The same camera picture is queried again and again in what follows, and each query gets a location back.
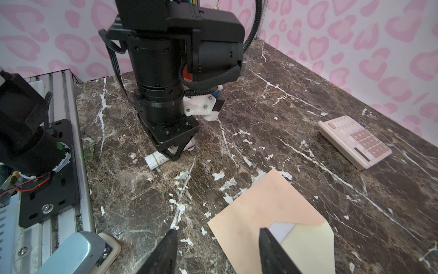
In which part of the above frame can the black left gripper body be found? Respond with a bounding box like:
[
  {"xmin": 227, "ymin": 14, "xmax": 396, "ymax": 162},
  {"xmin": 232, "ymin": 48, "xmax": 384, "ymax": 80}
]
[{"xmin": 138, "ymin": 114, "xmax": 200, "ymax": 161}]

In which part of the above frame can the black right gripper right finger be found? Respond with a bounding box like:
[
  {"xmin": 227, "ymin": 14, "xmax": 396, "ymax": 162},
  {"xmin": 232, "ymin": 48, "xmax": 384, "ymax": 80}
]
[{"xmin": 258, "ymin": 228, "xmax": 301, "ymax": 274}]

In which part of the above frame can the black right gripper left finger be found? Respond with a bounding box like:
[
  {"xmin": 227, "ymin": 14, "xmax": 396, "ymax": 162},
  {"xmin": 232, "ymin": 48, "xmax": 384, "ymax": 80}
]
[{"xmin": 137, "ymin": 229, "xmax": 178, "ymax": 274}]

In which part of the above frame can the white glue stick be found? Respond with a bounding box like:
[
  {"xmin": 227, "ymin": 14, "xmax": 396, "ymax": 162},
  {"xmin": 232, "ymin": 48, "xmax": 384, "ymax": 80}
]
[{"xmin": 144, "ymin": 138, "xmax": 195, "ymax": 170}]

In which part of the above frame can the beige envelope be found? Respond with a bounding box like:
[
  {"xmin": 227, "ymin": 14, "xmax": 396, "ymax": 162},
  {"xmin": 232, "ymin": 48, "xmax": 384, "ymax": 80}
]
[{"xmin": 208, "ymin": 170, "xmax": 335, "ymax": 274}]

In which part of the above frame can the white letter paper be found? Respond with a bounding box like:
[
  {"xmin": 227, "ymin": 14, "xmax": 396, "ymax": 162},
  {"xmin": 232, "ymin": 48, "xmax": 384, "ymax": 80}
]
[{"xmin": 268, "ymin": 221, "xmax": 295, "ymax": 243}]

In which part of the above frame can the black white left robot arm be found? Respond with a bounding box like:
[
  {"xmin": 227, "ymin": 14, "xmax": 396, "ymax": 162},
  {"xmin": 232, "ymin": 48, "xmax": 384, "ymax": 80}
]
[{"xmin": 1, "ymin": 1, "xmax": 263, "ymax": 176}]

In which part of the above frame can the light blue stapler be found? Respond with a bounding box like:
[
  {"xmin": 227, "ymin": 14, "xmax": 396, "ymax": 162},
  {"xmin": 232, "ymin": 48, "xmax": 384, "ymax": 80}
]
[{"xmin": 36, "ymin": 231, "xmax": 122, "ymax": 274}]

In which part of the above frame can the pink calculator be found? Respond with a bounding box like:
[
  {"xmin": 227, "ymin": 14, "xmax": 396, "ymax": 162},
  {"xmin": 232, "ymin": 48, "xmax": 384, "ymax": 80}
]
[{"xmin": 318, "ymin": 115, "xmax": 392, "ymax": 170}]

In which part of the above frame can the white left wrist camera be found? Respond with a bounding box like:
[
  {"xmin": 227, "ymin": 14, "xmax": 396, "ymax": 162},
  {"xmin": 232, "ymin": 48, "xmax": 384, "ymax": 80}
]
[{"xmin": 183, "ymin": 85, "xmax": 225, "ymax": 122}]

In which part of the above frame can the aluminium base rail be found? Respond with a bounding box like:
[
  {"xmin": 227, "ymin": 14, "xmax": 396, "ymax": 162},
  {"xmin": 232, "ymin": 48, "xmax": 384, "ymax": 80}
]
[{"xmin": 1, "ymin": 71, "xmax": 95, "ymax": 274}]

